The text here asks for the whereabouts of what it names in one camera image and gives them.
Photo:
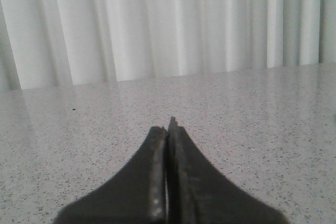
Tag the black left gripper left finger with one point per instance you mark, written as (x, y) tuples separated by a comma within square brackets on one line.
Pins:
[(136, 194)]

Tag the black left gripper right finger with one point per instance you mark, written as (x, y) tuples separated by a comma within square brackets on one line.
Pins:
[(199, 193)]

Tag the white pleated curtain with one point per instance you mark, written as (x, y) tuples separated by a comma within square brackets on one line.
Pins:
[(65, 42)]

